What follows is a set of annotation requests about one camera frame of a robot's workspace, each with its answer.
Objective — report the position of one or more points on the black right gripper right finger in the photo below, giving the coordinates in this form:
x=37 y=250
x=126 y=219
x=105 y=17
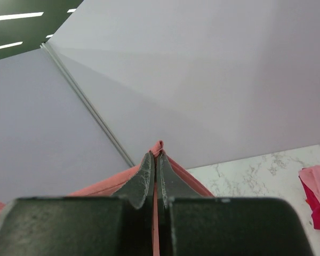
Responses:
x=169 y=184

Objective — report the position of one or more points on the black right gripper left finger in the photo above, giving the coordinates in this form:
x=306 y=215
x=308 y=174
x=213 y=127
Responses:
x=139 y=189

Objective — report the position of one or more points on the magenta red folded t-shirt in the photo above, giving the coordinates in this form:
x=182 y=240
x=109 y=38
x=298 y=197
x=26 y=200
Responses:
x=314 y=204

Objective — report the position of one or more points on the salmon red t-shirt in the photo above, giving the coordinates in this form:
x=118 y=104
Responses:
x=92 y=222

